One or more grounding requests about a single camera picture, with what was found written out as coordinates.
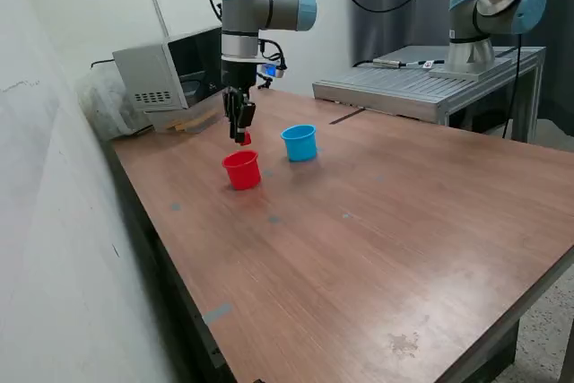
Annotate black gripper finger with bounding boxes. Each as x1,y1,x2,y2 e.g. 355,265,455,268
237,102,257,133
222,89,241,140

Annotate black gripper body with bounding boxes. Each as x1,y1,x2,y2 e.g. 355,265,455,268
221,58,261,92

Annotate aluminium robot base table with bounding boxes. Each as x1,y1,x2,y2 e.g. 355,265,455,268
312,45,547,144

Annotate yellow wooden sticks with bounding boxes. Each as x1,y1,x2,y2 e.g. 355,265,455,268
164,107,223,133

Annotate red plastic cup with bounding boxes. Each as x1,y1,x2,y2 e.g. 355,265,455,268
222,149,262,191

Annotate blue plastic cup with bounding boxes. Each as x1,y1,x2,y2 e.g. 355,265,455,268
280,124,318,163

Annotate silver microwave oven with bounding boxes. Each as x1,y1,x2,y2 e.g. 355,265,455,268
111,26,248,113

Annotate white thin rod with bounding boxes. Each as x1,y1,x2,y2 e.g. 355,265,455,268
151,0,170,39

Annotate grey plastic bag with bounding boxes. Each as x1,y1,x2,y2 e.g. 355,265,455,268
74,64,153,142

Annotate grey tape strip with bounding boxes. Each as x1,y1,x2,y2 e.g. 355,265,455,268
201,303,233,326

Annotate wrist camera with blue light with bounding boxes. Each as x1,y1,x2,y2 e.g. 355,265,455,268
256,59,288,81

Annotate cable with white tag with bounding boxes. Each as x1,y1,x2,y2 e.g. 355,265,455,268
403,58,446,69

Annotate black hanging cable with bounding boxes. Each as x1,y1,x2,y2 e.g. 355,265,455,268
501,32,524,140

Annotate dark table frame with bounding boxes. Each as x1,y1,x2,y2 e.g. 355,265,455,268
437,261,574,383

